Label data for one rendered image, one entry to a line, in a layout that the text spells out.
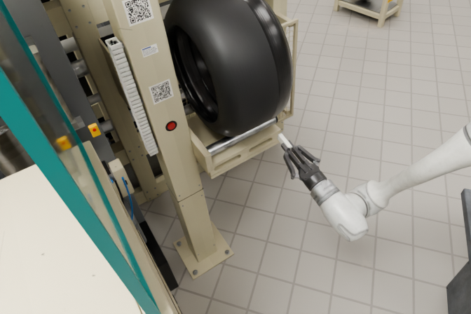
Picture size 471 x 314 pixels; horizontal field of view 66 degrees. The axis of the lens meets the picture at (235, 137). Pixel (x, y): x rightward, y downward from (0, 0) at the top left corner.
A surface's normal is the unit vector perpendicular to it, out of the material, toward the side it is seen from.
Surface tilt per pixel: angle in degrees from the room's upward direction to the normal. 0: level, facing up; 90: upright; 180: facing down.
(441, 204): 0
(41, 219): 0
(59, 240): 0
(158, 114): 90
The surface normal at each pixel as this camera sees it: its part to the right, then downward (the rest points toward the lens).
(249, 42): 0.34, -0.04
